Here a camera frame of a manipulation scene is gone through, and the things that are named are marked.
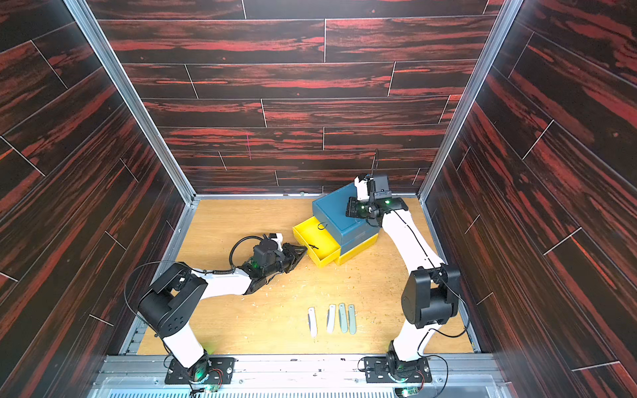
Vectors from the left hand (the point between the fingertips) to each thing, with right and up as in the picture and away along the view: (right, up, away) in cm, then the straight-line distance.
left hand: (311, 250), depth 88 cm
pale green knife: (+7, -23, -4) cm, 24 cm away
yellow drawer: (+3, +1, +4) cm, 6 cm away
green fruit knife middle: (+11, -23, -4) cm, 26 cm away
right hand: (+16, +16, +1) cm, 22 cm away
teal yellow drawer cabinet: (+14, +6, -5) cm, 16 cm away
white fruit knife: (0, -24, -4) cm, 24 cm away
